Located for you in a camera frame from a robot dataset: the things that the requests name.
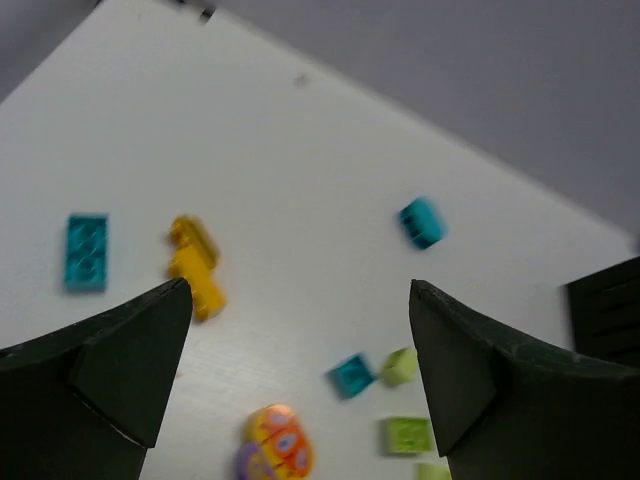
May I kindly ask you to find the teal square lego brick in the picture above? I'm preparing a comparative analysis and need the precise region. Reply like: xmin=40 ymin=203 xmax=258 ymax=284
xmin=327 ymin=353 xmax=376 ymax=400

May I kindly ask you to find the orange purple lego figure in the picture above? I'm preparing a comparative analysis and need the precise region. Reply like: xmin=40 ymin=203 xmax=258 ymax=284
xmin=236 ymin=404 xmax=314 ymax=480

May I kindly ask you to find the lime lego brick upside down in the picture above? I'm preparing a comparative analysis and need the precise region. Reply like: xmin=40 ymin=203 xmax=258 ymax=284
xmin=383 ymin=416 xmax=435 ymax=455

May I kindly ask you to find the teal rounded lego brick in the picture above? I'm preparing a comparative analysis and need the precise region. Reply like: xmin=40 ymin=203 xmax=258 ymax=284
xmin=398 ymin=197 xmax=447 ymax=250

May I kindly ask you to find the black slotted container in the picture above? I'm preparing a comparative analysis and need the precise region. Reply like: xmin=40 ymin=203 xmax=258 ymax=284
xmin=566 ymin=257 xmax=640 ymax=368

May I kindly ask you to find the small lime lego brick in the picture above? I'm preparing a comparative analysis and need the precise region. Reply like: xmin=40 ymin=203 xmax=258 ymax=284
xmin=380 ymin=347 xmax=418 ymax=387

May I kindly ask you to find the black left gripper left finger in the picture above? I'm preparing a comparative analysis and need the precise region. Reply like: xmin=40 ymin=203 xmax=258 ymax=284
xmin=1 ymin=278 xmax=192 ymax=479

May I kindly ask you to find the lime lego brick with studs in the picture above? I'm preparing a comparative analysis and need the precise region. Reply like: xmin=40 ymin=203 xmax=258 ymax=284
xmin=414 ymin=463 xmax=452 ymax=480

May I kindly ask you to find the flat teal lego plate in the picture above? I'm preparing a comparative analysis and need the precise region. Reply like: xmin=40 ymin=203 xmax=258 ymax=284
xmin=63 ymin=214 xmax=109 ymax=292

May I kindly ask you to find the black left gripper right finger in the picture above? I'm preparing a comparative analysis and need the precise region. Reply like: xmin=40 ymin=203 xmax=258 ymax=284
xmin=409 ymin=280 xmax=639 ymax=479

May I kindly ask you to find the yellow striped lego assembly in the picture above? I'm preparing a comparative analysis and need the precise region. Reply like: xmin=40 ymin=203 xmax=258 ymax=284
xmin=168 ymin=215 xmax=227 ymax=321

